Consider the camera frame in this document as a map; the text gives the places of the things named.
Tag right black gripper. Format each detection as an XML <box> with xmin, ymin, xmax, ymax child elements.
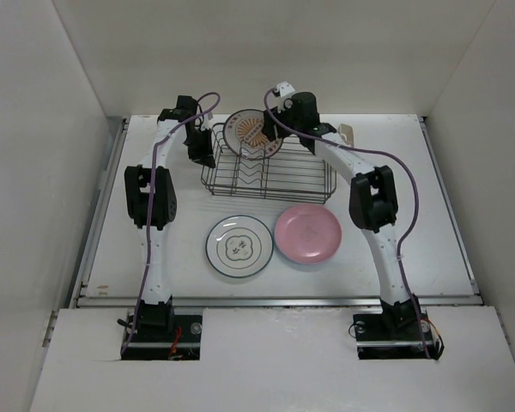
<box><xmin>261</xmin><ymin>99</ymin><xmax>302</xmax><ymax>142</ymax></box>

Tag white plate with red print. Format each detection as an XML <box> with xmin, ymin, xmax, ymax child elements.
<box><xmin>222</xmin><ymin>109</ymin><xmax>283</xmax><ymax>161</ymax></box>

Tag dark wire dish rack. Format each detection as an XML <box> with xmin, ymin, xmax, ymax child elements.
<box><xmin>201</xmin><ymin>123</ymin><xmax>337</xmax><ymax>204</ymax></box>

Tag white plate with flower outline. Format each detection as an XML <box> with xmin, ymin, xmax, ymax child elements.
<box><xmin>205</xmin><ymin>215</ymin><xmax>275</xmax><ymax>279</ymax></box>

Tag pink plate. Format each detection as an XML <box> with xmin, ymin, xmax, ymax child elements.
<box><xmin>274</xmin><ymin>203</ymin><xmax>342</xmax><ymax>256</ymax></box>

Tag blue plate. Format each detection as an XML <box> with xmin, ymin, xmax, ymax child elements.
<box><xmin>276</xmin><ymin>245</ymin><xmax>337</xmax><ymax>266</ymax></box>

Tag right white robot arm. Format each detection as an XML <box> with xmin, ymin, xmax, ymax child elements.
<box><xmin>263</xmin><ymin>83</ymin><xmax>421</xmax><ymax>340</ymax></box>

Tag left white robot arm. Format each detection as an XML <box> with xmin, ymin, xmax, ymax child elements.
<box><xmin>124</xmin><ymin>92</ymin><xmax>220</xmax><ymax>341</ymax></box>

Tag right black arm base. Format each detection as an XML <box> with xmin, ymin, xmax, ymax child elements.
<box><xmin>348</xmin><ymin>309</ymin><xmax>445</xmax><ymax>361</ymax></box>

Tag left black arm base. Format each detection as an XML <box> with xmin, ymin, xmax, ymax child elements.
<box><xmin>117</xmin><ymin>307</ymin><xmax>203</xmax><ymax>361</ymax></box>

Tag beige plastic cutlery holder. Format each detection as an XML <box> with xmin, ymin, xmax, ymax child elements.
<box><xmin>337</xmin><ymin>124</ymin><xmax>354</xmax><ymax>147</ymax></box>

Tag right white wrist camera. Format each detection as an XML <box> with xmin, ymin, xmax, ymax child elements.
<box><xmin>273</xmin><ymin>82</ymin><xmax>296</xmax><ymax>112</ymax></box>

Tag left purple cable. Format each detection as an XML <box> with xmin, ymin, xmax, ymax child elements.
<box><xmin>120</xmin><ymin>91</ymin><xmax>221</xmax><ymax>357</ymax></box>

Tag purple cable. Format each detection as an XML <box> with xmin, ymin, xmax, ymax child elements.
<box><xmin>263</xmin><ymin>88</ymin><xmax>421</xmax><ymax>360</ymax></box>
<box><xmin>120</xmin><ymin>91</ymin><xmax>221</xmax><ymax>357</ymax></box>

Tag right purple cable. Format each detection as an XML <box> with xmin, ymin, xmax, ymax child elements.
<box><xmin>263</xmin><ymin>88</ymin><xmax>421</xmax><ymax>360</ymax></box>

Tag aluminium rail frame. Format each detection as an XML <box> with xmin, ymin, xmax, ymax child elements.
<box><xmin>66</xmin><ymin>114</ymin><xmax>502</xmax><ymax>342</ymax></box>

